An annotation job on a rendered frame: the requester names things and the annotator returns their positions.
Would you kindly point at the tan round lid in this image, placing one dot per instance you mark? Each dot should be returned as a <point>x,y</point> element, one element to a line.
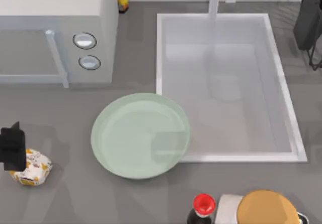
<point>266,209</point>

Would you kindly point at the small microwave knob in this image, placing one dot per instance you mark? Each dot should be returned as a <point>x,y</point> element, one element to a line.
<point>89,62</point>

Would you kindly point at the pale microwave oven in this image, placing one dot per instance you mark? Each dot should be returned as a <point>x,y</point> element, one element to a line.
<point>83,2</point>

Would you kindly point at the white and yellow patterned packet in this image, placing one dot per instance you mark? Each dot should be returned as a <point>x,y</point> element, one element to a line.
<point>36,169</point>

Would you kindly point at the dark metal pot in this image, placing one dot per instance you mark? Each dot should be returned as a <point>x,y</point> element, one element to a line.
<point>303,218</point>

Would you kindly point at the microwave oven door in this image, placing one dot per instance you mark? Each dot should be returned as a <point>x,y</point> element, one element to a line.
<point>25,53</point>

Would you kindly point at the tall white tap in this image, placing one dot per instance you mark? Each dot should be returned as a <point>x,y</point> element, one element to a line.
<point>215,0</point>

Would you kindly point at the pale green plate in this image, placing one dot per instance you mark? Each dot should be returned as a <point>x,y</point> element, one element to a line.
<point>130,138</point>

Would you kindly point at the large microwave knob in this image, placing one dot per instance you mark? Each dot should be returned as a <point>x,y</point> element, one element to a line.
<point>84,40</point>

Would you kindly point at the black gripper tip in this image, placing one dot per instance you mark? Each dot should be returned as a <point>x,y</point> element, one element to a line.
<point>13,148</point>

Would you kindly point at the dark bottle with red cap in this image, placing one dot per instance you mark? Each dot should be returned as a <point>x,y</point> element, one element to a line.
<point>203,205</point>

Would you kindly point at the white sink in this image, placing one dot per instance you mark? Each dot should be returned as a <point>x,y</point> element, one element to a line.
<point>226,83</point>

